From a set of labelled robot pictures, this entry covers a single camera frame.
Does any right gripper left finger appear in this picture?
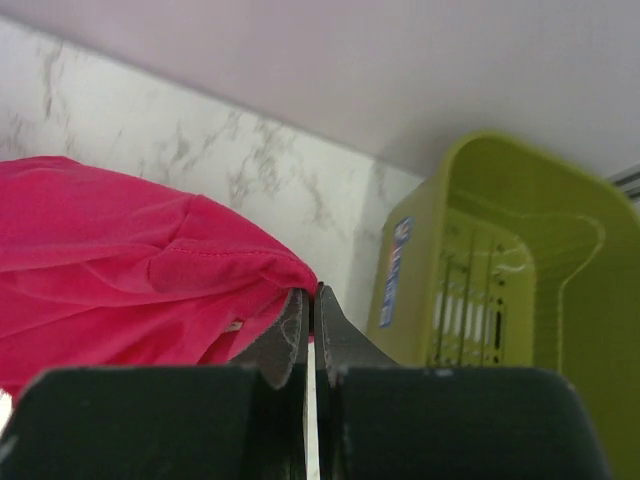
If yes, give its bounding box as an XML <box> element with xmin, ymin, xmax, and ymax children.
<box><xmin>1</xmin><ymin>290</ymin><xmax>309</xmax><ymax>479</ymax></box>

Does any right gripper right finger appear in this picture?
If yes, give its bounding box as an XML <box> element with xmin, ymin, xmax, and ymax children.
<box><xmin>313</xmin><ymin>285</ymin><xmax>612</xmax><ymax>479</ymax></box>

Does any olive green plastic basket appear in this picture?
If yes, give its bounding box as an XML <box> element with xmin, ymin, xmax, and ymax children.
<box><xmin>366</xmin><ymin>133</ymin><xmax>639</xmax><ymax>479</ymax></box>

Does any pink red t shirt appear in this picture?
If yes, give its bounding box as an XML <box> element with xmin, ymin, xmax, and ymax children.
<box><xmin>1</xmin><ymin>156</ymin><xmax>317</xmax><ymax>397</ymax></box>

